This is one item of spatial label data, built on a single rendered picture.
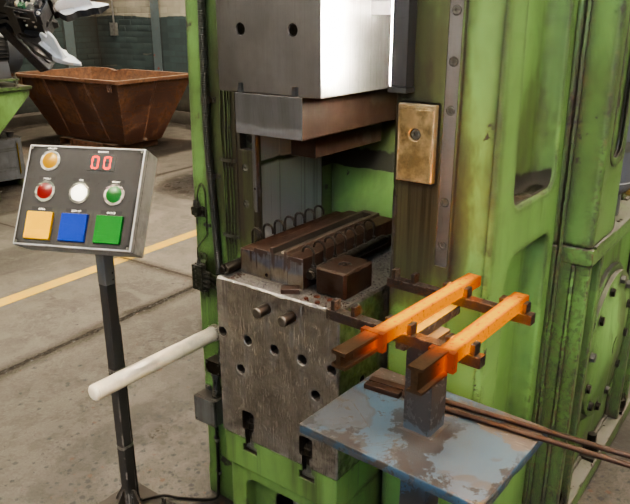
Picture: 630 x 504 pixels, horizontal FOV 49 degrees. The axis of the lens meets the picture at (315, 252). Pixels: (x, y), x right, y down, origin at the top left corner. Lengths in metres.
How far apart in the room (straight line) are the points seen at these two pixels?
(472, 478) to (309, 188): 1.05
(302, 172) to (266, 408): 0.68
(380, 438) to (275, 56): 0.84
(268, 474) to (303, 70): 1.04
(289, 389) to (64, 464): 1.24
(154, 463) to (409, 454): 1.47
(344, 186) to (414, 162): 0.59
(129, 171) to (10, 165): 5.09
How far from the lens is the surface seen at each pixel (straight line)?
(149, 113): 8.24
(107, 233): 1.86
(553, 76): 1.82
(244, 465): 1.97
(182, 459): 2.67
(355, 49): 1.60
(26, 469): 2.77
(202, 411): 2.24
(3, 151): 6.90
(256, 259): 1.72
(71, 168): 1.97
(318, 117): 1.59
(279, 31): 1.56
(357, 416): 1.45
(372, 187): 2.04
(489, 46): 1.47
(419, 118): 1.52
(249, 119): 1.64
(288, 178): 1.95
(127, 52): 11.00
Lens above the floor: 1.54
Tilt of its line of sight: 19 degrees down
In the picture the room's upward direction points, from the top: straight up
